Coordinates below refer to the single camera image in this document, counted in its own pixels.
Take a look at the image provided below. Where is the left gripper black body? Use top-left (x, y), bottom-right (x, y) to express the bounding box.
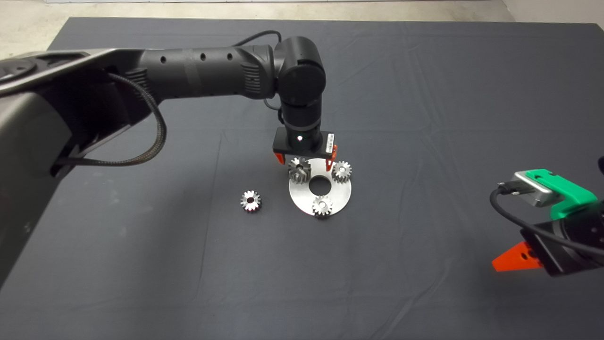
top-left (273, 127), bottom-right (338, 160)

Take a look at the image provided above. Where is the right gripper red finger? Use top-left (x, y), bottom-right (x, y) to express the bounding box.
top-left (492, 241), bottom-right (543, 272)

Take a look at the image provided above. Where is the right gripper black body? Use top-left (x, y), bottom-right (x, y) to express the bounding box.
top-left (520, 221), bottom-right (604, 277)

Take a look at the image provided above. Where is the tall large steel gear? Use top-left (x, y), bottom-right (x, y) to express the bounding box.
top-left (288, 157), bottom-right (312, 185)

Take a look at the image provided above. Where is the small steel gear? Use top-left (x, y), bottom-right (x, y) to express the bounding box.
top-left (311, 195), bottom-right (334, 218)
top-left (240, 190), bottom-right (261, 213)
top-left (331, 161), bottom-right (352, 183)

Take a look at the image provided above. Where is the round metal plate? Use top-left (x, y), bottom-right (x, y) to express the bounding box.
top-left (288, 158), bottom-right (352, 217)

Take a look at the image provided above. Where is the dark grey table cloth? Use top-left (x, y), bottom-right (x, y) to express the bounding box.
top-left (0, 17), bottom-right (604, 340)

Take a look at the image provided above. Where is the right wrist black camera cable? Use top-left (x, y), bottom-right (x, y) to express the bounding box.
top-left (489, 182), bottom-right (604, 258)

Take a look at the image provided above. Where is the right wrist green camera mount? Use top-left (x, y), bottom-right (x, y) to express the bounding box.
top-left (525, 169), bottom-right (598, 221)

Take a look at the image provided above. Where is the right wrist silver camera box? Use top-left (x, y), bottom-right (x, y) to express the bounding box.
top-left (500, 171), bottom-right (560, 207)

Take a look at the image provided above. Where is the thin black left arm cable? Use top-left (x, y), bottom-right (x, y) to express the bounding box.
top-left (232, 30), bottom-right (284, 126)

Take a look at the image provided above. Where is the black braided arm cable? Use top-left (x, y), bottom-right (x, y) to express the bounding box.
top-left (54, 72), bottom-right (168, 167)

